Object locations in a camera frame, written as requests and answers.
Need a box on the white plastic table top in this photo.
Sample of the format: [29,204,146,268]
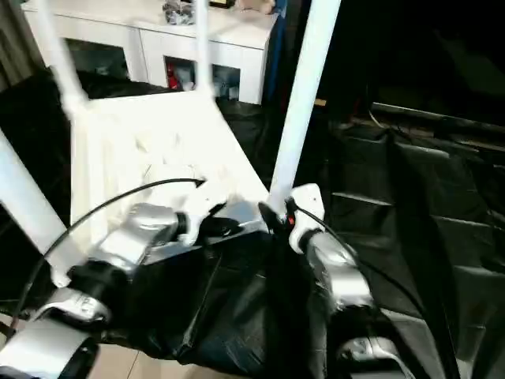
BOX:
[53,88,277,287]

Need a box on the black plastic mat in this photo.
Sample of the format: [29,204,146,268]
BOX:
[0,73,505,379]

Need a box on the blue upright panel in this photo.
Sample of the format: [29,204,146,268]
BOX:
[264,0,286,103]

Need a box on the black case with yellow label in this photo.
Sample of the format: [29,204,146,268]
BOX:
[283,0,374,119]

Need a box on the black long bar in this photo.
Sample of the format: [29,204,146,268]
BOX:
[372,102,505,132]

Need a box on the white cabinet with glass doors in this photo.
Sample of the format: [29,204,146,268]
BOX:
[21,0,279,106]

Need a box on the beige small ornament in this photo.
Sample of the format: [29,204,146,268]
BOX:
[239,0,276,16]

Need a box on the dark crumpled bag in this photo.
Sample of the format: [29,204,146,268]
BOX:
[163,2,195,27]

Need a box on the grey curtain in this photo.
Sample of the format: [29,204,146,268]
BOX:
[0,0,44,92]

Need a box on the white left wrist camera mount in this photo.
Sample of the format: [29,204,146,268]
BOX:
[179,183,230,244]

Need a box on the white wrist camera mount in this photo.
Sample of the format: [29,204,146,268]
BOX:
[179,183,230,244]
[286,184,326,253]

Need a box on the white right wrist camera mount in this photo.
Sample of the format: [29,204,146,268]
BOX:
[286,184,326,253]

